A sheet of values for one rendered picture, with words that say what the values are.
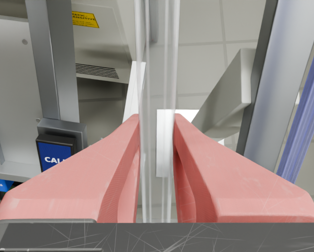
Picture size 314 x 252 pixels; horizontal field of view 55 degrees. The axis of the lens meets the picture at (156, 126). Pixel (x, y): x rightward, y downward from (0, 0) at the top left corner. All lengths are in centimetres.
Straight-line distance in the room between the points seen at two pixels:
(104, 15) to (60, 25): 32
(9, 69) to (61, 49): 6
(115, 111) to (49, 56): 85
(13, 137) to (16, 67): 10
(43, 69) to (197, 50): 94
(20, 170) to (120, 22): 37
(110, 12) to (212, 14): 72
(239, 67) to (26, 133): 26
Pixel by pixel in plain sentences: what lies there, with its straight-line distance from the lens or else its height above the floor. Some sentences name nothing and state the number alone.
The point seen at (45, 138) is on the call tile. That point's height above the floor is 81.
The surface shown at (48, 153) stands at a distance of 34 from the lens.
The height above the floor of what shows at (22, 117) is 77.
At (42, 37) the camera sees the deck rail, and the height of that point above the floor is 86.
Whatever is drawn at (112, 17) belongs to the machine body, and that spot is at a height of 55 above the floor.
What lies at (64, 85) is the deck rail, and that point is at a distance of 35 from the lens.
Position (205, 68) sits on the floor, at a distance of 120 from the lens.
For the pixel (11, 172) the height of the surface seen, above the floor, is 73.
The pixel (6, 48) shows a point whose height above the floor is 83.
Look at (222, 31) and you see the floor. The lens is 126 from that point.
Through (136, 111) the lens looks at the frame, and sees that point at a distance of 82.
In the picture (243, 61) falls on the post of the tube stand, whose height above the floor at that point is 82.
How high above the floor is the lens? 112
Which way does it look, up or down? 82 degrees down
